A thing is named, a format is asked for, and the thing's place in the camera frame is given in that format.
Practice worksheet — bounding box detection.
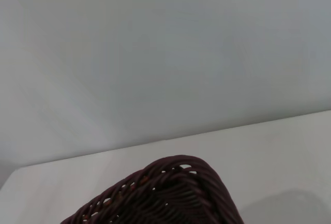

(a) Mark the dark brown woven basket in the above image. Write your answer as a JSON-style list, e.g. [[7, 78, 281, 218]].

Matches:
[[61, 154, 245, 224]]

